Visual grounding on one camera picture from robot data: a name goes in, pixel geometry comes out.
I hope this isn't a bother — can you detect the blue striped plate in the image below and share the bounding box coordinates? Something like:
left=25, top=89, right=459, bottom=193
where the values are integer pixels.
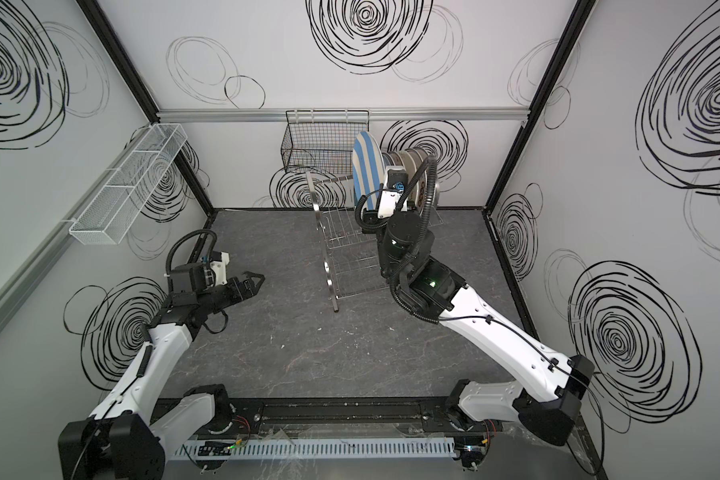
left=351, top=131, right=385, bottom=210

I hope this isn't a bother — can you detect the cream floral plate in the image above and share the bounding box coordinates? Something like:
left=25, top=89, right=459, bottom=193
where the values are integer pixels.
left=383, top=150, right=422, bottom=176

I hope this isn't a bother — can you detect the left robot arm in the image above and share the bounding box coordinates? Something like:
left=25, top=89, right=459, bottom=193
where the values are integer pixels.
left=58, top=262, right=265, bottom=479

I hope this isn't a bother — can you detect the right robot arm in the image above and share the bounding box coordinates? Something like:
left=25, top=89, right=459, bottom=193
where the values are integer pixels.
left=377, top=211, right=594, bottom=446

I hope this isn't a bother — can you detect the stainless steel dish rack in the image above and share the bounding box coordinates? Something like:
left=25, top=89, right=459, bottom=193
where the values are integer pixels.
left=306, top=174, right=446, bottom=315

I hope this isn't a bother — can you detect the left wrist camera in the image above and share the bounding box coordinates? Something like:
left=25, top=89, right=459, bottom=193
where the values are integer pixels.
left=205, top=251, right=230, bottom=287

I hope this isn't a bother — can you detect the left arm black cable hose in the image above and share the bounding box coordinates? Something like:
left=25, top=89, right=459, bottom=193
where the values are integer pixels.
left=165, top=229, right=218, bottom=277

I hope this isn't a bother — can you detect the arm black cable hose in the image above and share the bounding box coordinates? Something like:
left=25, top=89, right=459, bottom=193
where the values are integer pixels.
left=353, top=157, right=457, bottom=325
left=165, top=229, right=218, bottom=277

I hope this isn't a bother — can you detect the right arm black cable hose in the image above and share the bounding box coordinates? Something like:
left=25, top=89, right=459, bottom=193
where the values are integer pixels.
left=353, top=157, right=457, bottom=325

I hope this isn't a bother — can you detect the black wire basket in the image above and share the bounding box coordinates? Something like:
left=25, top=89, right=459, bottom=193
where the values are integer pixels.
left=280, top=109, right=370, bottom=177

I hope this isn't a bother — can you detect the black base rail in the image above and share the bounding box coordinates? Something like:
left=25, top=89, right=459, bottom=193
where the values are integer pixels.
left=173, top=395, right=580, bottom=434

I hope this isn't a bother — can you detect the white slotted cable duct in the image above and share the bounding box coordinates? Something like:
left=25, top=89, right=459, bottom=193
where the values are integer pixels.
left=170, top=437, right=457, bottom=462

